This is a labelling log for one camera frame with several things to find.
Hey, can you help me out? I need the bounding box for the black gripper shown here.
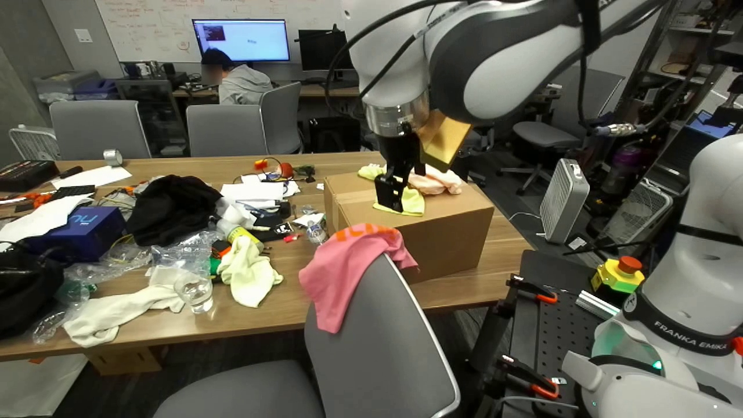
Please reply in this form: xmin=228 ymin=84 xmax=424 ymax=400
xmin=372 ymin=120 xmax=426 ymax=214

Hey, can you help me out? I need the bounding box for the yellow towel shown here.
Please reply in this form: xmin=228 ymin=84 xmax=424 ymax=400
xmin=355 ymin=160 xmax=426 ymax=218

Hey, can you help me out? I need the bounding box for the pink t-shirt with orange print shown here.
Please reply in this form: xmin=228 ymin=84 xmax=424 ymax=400
xmin=297 ymin=221 xmax=420 ymax=337

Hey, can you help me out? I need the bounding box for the large cardboard box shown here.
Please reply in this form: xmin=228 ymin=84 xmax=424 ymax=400
xmin=323 ymin=163 xmax=497 ymax=286

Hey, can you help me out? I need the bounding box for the blue box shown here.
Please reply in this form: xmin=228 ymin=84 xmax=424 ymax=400
xmin=21 ymin=202 xmax=128 ymax=265

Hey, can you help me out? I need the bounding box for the orange toy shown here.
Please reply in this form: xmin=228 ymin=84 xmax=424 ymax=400
xmin=251 ymin=159 xmax=297 ymax=178

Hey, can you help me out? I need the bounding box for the wooden computer desk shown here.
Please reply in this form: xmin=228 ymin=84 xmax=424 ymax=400
xmin=171 ymin=80 xmax=362 ymax=102

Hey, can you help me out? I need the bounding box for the white paper stack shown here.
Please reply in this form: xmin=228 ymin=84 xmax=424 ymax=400
xmin=217 ymin=174 xmax=302 ymax=207

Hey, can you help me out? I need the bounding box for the pale yellow-green cloth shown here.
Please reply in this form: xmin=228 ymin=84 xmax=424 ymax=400
xmin=215 ymin=226 xmax=286 ymax=309

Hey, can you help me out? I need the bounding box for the dark computer monitor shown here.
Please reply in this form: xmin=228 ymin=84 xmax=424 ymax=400
xmin=297 ymin=27 xmax=351 ymax=73

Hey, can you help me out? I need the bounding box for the white space heater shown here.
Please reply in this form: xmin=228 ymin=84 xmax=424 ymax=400
xmin=538 ymin=159 xmax=591 ymax=247

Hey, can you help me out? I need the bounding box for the seated person in grey hoodie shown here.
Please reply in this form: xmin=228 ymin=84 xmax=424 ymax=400
xmin=200 ymin=46 xmax=273 ymax=106

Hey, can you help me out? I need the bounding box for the lit computer monitor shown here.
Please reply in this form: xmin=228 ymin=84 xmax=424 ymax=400
xmin=189 ymin=16 xmax=293 ymax=66

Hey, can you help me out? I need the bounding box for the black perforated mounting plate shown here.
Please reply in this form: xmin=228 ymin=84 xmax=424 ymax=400
xmin=507 ymin=248 xmax=621 ymax=405

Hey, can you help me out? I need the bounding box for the clear plastic cup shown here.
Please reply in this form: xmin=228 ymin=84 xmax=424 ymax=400
xmin=181 ymin=274 xmax=217 ymax=319

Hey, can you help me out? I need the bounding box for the black garment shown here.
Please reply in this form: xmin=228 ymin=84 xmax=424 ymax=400
xmin=126 ymin=174 xmax=225 ymax=248

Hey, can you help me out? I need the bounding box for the yellow emergency stop button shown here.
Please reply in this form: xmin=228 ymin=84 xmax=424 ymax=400
xmin=589 ymin=253 xmax=648 ymax=298

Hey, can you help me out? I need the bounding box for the grey space heater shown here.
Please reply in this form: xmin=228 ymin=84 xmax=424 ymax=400
xmin=600 ymin=178 xmax=675 ymax=247

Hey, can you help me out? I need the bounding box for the crumpled clear plastic bag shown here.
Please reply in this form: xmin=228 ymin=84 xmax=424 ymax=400
xmin=61 ymin=229 xmax=217 ymax=304

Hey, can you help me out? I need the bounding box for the whiteboard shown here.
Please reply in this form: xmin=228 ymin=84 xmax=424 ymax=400
xmin=94 ymin=0 xmax=351 ymax=66

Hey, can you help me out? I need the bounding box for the white paper sheet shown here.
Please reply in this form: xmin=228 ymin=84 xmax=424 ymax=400
xmin=0 ymin=192 xmax=93 ymax=243
xmin=50 ymin=163 xmax=134 ymax=192

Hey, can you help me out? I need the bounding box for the white cloth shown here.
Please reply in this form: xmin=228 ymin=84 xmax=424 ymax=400
xmin=61 ymin=286 xmax=187 ymax=348

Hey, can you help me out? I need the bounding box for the metal storage shelf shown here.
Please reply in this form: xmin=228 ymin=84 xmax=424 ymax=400
xmin=610 ymin=0 xmax=743 ymax=181

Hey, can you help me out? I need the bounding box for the black flat case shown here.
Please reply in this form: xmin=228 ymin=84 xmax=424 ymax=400
xmin=0 ymin=159 xmax=61 ymax=192

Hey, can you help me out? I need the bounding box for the black bag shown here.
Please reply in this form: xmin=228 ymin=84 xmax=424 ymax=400
xmin=0 ymin=242 xmax=66 ymax=341

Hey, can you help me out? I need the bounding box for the orange-handled black clamp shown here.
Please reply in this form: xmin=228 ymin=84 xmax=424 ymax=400
xmin=497 ymin=352 xmax=566 ymax=402
xmin=506 ymin=274 xmax=559 ymax=306

